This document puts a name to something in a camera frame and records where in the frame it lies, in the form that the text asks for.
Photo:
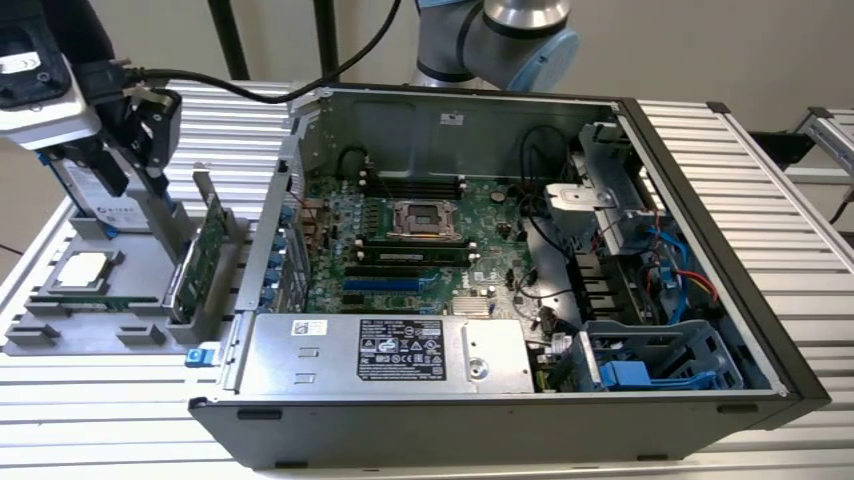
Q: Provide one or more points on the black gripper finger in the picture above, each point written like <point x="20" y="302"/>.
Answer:
<point x="108" y="170"/>
<point x="161" y="130"/>

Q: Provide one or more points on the green graphics card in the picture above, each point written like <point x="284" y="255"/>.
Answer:
<point x="204" y="250"/>

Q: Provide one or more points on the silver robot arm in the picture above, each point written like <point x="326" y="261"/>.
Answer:
<point x="468" y="40"/>

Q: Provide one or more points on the hard disk in blue carrier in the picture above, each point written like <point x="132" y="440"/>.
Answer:
<point x="121" y="212"/>

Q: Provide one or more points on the silver CPU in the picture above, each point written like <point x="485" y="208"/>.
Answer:
<point x="82" y="270"/>

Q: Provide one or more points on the black stand pole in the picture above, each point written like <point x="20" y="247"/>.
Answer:
<point x="230" y="40"/>
<point x="328" y="35"/>

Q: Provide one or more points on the grey parts rack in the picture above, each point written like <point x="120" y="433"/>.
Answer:
<point x="141" y="280"/>

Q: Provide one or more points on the loose green RAM stick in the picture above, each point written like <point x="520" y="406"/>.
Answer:
<point x="121" y="301"/>

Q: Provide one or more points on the blue case latch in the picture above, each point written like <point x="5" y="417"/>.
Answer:
<point x="197" y="356"/>

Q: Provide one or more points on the CPU socket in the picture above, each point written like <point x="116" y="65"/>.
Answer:
<point x="422" y="218"/>

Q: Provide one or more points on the installed RAM stick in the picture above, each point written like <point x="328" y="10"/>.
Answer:
<point x="401" y="257"/>

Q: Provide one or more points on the blue expansion slot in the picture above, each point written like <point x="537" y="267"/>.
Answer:
<point x="384" y="284"/>

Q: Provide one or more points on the silver power supply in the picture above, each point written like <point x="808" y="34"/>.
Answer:
<point x="334" y="360"/>

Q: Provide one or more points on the green motherboard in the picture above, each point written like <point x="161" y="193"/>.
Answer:
<point x="495" y="240"/>

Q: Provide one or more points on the small silver heatsink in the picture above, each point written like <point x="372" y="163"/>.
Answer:
<point x="475" y="306"/>

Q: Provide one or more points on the open grey PC case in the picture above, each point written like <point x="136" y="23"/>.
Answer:
<point x="468" y="435"/>

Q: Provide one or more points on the blue connector block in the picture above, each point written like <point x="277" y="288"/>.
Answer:
<point x="624" y="375"/>

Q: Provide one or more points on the grey disk bay cage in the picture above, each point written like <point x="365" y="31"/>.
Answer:
<point x="668" y="345"/>

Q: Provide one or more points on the black box beside table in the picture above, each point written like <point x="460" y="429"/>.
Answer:
<point x="781" y="147"/>

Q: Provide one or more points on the metal slat side table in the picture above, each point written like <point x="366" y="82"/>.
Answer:
<point x="828" y="130"/>

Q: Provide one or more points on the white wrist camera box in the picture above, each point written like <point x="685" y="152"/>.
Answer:
<point x="41" y="120"/>

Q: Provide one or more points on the metal drive bay bracket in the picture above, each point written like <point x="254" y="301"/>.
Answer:
<point x="575" y="197"/>

